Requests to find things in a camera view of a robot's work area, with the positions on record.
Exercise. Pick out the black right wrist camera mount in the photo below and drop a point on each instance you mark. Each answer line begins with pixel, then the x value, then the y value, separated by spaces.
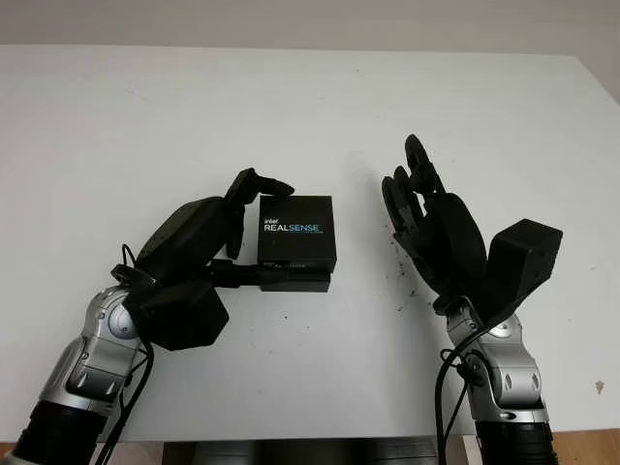
pixel 525 266

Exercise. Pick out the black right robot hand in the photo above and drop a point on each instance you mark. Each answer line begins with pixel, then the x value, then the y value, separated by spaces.
pixel 445 232

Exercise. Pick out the black camera box base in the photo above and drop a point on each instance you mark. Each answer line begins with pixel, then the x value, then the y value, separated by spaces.
pixel 300 283

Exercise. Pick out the dark robot torso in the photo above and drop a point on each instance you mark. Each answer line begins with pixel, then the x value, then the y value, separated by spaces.
pixel 300 453

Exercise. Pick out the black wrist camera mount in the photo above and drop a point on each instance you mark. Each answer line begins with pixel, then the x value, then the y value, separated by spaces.
pixel 186 315
pixel 525 266

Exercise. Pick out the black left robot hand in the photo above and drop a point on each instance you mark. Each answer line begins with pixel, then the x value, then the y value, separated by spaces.
pixel 194 232

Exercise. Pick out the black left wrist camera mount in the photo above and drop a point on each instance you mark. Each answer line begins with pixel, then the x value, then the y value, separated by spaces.
pixel 186 315

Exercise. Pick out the black RealSense box lid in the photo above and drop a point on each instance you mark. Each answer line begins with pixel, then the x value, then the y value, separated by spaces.
pixel 295 232

